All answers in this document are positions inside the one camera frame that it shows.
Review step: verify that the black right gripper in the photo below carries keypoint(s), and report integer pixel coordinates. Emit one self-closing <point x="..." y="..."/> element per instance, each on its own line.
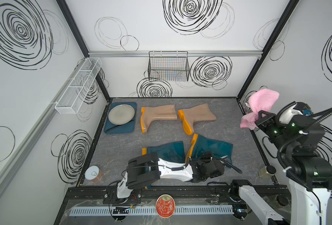
<point x="261" y="121"/>

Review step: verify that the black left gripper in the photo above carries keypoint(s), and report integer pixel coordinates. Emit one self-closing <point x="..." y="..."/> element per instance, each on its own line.
<point x="207" y="156"/>

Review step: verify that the green rubber boot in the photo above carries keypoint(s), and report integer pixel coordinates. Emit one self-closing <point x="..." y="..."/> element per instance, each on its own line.
<point x="171" y="152"/>
<point x="201" y="145"/>

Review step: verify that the pink microfiber cloth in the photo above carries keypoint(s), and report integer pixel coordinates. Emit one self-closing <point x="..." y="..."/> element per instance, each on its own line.
<point x="262" y="100"/>

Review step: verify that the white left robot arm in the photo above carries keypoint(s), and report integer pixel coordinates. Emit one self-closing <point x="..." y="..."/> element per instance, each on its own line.
<point x="144" y="170"/>

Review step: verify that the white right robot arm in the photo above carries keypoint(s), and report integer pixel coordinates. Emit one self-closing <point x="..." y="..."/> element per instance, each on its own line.
<point x="310" y="177"/>

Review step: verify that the beige rubber boot right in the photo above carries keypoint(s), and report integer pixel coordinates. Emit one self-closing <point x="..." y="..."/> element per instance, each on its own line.
<point x="198" y="113"/>

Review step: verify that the beige rubber boot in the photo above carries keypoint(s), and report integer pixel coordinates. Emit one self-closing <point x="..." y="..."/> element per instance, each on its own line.
<point x="150" y="114"/>
<point x="198" y="113"/>

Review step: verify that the beige rubber boot left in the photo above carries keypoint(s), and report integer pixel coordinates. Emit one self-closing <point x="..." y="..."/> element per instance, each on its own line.
<point x="150" y="114"/>

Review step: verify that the small jar black lid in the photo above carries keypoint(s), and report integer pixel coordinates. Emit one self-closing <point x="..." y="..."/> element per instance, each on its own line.
<point x="267" y="172"/>

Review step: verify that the teal rectangular tray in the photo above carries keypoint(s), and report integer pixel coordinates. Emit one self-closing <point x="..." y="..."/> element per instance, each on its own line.
<point x="129" y="128"/>

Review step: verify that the black knife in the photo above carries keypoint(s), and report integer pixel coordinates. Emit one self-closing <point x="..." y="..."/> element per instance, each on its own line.
<point x="112" y="128"/>

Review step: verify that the grey round plate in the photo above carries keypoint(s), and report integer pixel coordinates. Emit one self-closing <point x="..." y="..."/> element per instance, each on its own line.
<point x="121" y="114"/>

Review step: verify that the copper tape roll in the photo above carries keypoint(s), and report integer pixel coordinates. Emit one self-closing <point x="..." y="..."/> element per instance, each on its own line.
<point x="93" y="174"/>

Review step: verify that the black mounting rail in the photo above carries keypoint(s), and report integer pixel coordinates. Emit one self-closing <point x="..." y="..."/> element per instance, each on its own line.
<point x="218" y="192"/>

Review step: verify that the grey wall rail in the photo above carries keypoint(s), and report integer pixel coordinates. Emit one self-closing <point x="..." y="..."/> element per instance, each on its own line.
<point x="196" y="53"/>

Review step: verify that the black wire basket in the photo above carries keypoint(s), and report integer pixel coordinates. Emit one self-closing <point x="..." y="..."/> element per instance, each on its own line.
<point x="174" y="69"/>

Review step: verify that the white slotted cable duct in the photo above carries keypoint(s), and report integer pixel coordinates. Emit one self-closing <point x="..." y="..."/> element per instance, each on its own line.
<point x="151" y="210"/>

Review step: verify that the white wire shelf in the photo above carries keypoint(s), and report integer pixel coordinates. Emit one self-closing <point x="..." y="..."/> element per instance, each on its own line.
<point x="80" y="84"/>

